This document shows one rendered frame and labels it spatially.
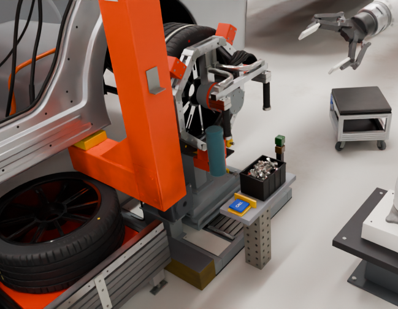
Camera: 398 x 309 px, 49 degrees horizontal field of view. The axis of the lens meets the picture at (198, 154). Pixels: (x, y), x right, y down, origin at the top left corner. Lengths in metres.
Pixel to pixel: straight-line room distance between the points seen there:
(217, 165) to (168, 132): 0.45
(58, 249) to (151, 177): 0.50
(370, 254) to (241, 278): 0.67
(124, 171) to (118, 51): 0.60
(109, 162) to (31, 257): 0.54
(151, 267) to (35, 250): 0.56
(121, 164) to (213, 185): 0.74
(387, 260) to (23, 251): 1.57
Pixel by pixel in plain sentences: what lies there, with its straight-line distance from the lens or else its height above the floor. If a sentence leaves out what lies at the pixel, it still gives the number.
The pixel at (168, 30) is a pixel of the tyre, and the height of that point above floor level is 1.18.
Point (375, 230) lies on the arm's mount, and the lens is 2.15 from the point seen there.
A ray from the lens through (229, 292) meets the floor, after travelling 2.33.
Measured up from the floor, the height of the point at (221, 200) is 0.16.
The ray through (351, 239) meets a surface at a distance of 2.19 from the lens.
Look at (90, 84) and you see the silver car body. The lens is 2.21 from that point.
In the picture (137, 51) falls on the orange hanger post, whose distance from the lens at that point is 1.66.
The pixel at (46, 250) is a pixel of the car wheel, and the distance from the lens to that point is 2.02.
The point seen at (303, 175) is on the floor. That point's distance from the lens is 3.10.
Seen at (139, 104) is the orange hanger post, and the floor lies 1.05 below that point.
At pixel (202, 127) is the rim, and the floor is 0.64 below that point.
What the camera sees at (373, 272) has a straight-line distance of 2.37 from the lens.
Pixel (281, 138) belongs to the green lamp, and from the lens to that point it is 2.21.
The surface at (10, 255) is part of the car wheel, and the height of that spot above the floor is 0.50.
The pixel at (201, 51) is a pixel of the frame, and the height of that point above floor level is 1.10.
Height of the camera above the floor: 1.76
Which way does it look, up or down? 31 degrees down
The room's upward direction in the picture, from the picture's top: 7 degrees counter-clockwise
